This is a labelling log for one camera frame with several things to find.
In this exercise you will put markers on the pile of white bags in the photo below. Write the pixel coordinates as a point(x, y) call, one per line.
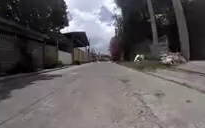
point(171, 58)

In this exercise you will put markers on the concrete sidewalk strip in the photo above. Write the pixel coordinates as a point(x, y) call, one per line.
point(193, 75)

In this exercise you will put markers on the row of trees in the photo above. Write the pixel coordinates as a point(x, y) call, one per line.
point(150, 23)
point(33, 13)

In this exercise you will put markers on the pale leaning pole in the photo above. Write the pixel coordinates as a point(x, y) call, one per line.
point(153, 25)
point(182, 26)

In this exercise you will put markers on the reddish bush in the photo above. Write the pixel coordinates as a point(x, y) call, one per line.
point(115, 46)

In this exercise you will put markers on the grass verge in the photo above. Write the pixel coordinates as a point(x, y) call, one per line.
point(143, 65)

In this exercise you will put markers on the white bag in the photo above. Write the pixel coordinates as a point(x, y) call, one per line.
point(138, 58)

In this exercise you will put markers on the building with dark roof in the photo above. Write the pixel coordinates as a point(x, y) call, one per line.
point(77, 40)

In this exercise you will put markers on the grey concrete road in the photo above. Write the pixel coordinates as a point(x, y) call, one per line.
point(96, 93)

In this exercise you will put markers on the dark fence wall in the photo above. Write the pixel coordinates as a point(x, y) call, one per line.
point(20, 50)

